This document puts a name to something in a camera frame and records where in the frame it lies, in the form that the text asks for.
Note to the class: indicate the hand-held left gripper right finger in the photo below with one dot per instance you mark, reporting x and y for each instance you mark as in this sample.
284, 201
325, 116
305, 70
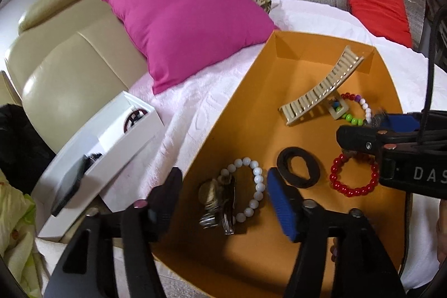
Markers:
283, 210

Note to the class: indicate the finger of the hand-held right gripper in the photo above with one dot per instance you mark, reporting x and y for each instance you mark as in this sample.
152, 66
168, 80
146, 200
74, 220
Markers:
401, 123
359, 139

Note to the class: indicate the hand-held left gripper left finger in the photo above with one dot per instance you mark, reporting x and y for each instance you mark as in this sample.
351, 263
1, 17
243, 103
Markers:
167, 195

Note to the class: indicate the metal wristwatch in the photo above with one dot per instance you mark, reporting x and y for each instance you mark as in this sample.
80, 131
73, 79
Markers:
209, 193

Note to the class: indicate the orange cardboard box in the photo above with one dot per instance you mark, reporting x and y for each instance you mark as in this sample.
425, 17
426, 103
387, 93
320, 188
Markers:
244, 130

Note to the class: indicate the beige hair claw clip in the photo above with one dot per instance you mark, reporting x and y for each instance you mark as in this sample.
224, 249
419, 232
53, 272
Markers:
324, 88

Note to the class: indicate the white box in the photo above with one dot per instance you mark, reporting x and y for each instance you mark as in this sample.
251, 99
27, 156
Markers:
115, 144

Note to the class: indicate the dark round watch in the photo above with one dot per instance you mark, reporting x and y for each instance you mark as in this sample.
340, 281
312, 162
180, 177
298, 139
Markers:
134, 118

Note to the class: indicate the white towel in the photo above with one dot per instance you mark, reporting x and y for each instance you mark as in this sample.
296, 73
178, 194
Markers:
195, 102

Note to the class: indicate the black flat case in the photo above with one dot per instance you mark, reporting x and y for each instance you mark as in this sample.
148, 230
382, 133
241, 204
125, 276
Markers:
70, 186

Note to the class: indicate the red pillow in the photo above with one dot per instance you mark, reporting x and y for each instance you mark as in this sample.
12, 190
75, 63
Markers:
377, 11

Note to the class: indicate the green floral cloth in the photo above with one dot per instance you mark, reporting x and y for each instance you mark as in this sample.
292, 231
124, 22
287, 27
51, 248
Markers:
17, 214

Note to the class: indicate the black cloth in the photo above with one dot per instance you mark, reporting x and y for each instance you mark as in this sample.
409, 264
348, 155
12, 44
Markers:
21, 144

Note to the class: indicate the beige leather armchair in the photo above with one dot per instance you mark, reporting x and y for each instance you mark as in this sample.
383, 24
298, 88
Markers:
70, 67

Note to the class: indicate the leopard print cloth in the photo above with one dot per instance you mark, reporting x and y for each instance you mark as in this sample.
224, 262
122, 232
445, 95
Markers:
263, 4

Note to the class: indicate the pink pillow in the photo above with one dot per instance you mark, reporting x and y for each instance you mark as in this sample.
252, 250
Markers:
192, 22

